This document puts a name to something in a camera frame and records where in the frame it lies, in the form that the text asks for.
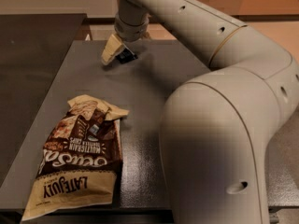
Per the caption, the Late July chips bag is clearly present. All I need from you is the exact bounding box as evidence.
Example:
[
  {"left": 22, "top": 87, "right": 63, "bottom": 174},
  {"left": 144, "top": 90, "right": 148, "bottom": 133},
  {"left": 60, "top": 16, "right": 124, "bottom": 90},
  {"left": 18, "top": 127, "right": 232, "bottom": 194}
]
[{"left": 22, "top": 95, "right": 129, "bottom": 221}]

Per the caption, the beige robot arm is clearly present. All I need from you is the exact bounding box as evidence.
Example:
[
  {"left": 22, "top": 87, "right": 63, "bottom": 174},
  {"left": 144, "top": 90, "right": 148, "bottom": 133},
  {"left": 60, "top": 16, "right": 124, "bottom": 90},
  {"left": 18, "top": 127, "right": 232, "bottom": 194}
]
[{"left": 115, "top": 0, "right": 299, "bottom": 224}]

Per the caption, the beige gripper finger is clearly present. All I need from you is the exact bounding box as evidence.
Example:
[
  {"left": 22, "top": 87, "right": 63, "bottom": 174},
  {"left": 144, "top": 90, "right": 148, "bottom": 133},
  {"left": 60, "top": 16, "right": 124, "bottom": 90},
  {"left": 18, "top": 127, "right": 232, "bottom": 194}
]
[{"left": 101, "top": 34, "right": 125, "bottom": 65}]

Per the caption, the dark blue rxbar wrapper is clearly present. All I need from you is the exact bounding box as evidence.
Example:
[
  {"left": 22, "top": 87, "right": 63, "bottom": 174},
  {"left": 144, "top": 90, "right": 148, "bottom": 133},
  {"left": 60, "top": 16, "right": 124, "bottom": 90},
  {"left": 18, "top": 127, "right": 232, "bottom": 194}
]
[{"left": 116, "top": 49, "right": 137, "bottom": 64}]

